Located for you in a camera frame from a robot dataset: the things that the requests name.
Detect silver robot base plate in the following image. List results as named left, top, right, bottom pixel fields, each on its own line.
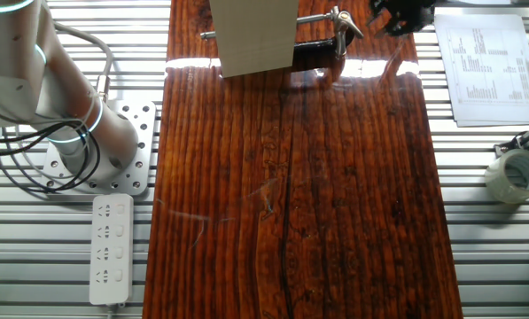
left=40, top=99, right=158, bottom=196

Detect black cable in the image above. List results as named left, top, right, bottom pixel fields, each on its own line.
left=0, top=117, right=104, bottom=195

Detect white power strip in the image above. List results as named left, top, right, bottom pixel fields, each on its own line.
left=89, top=193, right=135, bottom=307

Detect thick grey robot cable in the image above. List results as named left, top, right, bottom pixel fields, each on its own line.
left=51, top=19, right=114, bottom=103

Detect clear tape roll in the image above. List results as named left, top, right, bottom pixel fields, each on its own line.
left=484, top=148, right=529, bottom=205

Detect printed paper sheets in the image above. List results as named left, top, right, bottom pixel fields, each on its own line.
left=434, top=12, right=529, bottom=128

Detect brown wood grain board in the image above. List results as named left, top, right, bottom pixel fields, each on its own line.
left=142, top=0, right=464, bottom=319

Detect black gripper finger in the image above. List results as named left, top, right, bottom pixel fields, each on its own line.
left=368, top=0, right=393, bottom=26
left=381, top=20, right=410, bottom=38

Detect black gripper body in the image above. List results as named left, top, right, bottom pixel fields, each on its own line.
left=387, top=0, right=436, bottom=36

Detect black base metal crank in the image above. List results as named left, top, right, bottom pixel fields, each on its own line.
left=200, top=4, right=365, bottom=58

